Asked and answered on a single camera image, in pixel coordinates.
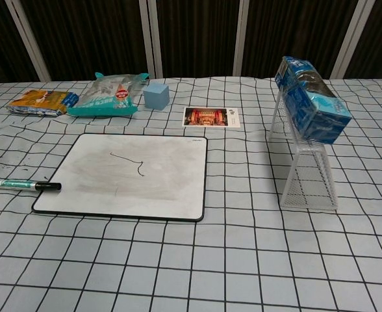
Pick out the checked light blue tablecloth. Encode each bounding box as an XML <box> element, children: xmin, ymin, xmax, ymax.
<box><xmin>0</xmin><ymin>76</ymin><xmax>382</xmax><ymax>312</ymax></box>

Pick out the white whiteboard with black rim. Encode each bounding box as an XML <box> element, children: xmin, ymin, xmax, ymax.
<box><xmin>31</xmin><ymin>132</ymin><xmax>209</xmax><ymax>223</ymax></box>

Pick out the light blue cube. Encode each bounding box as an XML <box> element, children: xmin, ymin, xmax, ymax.
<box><xmin>143</xmin><ymin>83</ymin><xmax>170</xmax><ymax>111</ymax></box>

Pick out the teal and silver snack bag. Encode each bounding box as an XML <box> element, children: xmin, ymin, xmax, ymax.
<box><xmin>66</xmin><ymin>71</ymin><xmax>150</xmax><ymax>118</ymax></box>

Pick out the photo postcard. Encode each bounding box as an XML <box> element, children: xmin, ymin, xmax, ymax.
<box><xmin>181</xmin><ymin>106</ymin><xmax>241</xmax><ymax>129</ymax></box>

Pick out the white mesh rack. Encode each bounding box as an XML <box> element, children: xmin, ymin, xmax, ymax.
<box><xmin>268</xmin><ymin>89</ymin><xmax>340</xmax><ymax>212</ymax></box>

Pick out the green whiteboard marker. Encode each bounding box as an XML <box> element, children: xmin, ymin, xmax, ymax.
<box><xmin>0</xmin><ymin>177</ymin><xmax>62</xmax><ymax>192</ymax></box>

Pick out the yellow snack packet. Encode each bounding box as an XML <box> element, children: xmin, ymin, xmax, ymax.
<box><xmin>6</xmin><ymin>89</ymin><xmax>79</xmax><ymax>117</ymax></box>

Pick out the blue cookie box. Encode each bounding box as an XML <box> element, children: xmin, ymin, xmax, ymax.
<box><xmin>274</xmin><ymin>55</ymin><xmax>353</xmax><ymax>145</ymax></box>

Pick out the white screen frame post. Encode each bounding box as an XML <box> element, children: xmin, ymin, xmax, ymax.
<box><xmin>232</xmin><ymin>0</ymin><xmax>259</xmax><ymax>78</ymax></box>
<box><xmin>138</xmin><ymin>0</ymin><xmax>164</xmax><ymax>79</ymax></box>
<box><xmin>330</xmin><ymin>0</ymin><xmax>369</xmax><ymax>80</ymax></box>
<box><xmin>5</xmin><ymin>0</ymin><xmax>51</xmax><ymax>82</ymax></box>

